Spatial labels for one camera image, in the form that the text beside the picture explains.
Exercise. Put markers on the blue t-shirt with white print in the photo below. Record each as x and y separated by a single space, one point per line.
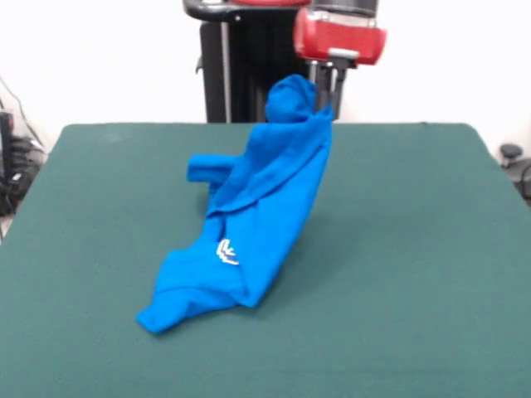
257 207

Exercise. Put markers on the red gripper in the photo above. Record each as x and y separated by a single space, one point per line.
336 39

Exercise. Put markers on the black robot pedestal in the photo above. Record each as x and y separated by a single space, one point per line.
232 74

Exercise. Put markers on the dark green table cloth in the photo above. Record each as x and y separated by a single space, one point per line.
415 269

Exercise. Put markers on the black electronics box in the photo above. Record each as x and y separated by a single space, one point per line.
6 141

